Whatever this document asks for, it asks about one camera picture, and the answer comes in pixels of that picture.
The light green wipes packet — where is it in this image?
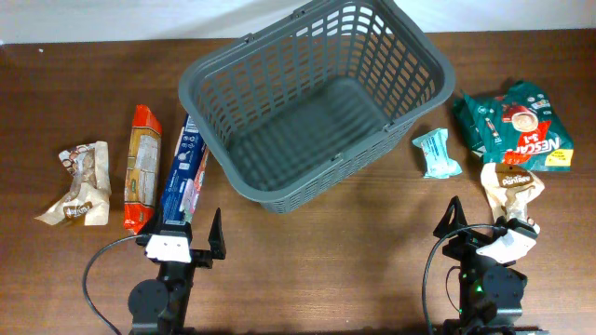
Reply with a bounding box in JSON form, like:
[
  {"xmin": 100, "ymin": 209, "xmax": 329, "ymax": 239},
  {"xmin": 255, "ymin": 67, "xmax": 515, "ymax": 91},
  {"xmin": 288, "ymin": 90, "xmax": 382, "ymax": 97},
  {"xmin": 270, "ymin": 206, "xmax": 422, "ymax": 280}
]
[{"xmin": 412, "ymin": 128, "xmax": 462, "ymax": 179}]

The blue pasta box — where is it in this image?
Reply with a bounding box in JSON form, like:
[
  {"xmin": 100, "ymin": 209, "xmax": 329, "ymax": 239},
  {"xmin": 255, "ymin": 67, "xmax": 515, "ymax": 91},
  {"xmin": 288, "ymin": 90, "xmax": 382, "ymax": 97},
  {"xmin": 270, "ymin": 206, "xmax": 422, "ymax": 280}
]
[{"xmin": 160, "ymin": 115, "xmax": 210, "ymax": 222}]

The orange spaghetti packet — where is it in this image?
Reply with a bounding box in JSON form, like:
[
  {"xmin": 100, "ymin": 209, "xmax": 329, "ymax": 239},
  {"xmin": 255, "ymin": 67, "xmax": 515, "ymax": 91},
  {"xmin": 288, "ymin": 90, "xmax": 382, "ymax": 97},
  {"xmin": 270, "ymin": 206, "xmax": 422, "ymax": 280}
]
[{"xmin": 123, "ymin": 104, "xmax": 162, "ymax": 235}]

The green Nescafe coffee bag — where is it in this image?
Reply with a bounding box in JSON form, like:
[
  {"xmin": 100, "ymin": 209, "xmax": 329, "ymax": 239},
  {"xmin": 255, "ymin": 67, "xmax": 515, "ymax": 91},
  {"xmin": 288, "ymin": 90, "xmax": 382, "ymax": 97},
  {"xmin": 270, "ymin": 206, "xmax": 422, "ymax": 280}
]
[{"xmin": 453, "ymin": 81, "xmax": 574, "ymax": 171}]

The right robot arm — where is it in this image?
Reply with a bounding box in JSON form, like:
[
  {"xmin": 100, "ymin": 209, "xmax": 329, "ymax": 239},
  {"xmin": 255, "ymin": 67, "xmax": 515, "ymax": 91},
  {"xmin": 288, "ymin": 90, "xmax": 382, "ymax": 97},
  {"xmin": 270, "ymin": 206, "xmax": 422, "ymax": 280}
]
[{"xmin": 427, "ymin": 196, "xmax": 539, "ymax": 334}]

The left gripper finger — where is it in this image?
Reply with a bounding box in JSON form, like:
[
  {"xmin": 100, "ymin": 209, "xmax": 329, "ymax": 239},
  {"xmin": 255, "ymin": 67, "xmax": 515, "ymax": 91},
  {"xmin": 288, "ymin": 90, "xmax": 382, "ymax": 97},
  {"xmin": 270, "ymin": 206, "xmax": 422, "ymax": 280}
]
[
  {"xmin": 208, "ymin": 208, "xmax": 226, "ymax": 260},
  {"xmin": 139, "ymin": 207, "xmax": 163, "ymax": 235}
]

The beige Pantree snack bag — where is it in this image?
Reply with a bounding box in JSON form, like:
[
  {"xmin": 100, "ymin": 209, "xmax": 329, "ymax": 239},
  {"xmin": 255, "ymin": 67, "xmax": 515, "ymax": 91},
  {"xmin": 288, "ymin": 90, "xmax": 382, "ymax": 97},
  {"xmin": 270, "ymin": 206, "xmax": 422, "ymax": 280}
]
[{"xmin": 481, "ymin": 163, "xmax": 545, "ymax": 234}]

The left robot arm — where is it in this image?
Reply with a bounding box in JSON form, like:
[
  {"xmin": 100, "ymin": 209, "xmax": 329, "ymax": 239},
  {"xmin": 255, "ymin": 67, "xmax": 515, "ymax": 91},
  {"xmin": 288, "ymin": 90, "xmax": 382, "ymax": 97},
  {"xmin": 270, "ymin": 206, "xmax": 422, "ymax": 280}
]
[{"xmin": 128, "ymin": 209, "xmax": 226, "ymax": 335}]

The grey plastic shopping basket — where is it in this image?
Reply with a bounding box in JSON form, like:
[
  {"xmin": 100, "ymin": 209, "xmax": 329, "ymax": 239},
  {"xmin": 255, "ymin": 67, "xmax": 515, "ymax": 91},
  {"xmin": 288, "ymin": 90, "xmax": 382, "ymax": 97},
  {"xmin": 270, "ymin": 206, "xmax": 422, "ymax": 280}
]
[{"xmin": 178, "ymin": 0, "xmax": 455, "ymax": 213}]

